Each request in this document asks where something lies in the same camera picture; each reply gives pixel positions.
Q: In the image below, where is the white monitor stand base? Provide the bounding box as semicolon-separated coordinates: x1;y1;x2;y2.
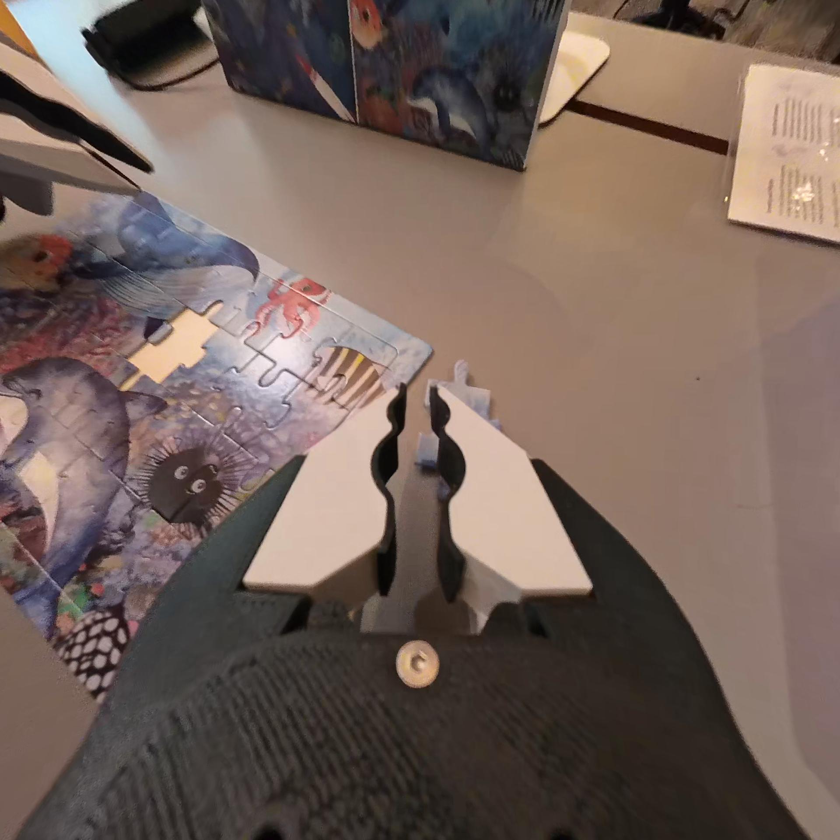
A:
538;29;613;127

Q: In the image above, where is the blue lilac puzzle piece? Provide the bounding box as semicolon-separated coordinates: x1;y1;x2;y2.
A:
413;359;505;501

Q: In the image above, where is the black braided cable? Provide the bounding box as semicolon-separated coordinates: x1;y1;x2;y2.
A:
123;58;222;91

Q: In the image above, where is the black handheld device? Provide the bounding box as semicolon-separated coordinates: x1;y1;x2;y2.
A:
82;0;219;74

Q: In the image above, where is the illustrated puzzle box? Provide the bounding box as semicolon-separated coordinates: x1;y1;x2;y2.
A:
200;0;568;173

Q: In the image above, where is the black office chair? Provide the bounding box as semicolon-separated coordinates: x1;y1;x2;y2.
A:
613;0;729;42

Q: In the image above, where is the instruction sheet in plastic sleeve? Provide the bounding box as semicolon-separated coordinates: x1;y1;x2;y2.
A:
725;62;840;248

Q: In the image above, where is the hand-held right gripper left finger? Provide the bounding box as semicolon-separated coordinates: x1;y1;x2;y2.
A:
241;384;409;623

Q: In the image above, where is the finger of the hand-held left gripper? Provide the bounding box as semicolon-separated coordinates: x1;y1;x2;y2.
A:
0;118;143;219
0;39;156;174

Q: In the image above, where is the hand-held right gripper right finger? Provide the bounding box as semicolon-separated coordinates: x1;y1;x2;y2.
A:
430;386;595;632

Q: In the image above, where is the assembled sea jigsaw puzzle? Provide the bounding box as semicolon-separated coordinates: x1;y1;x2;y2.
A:
0;190;434;704

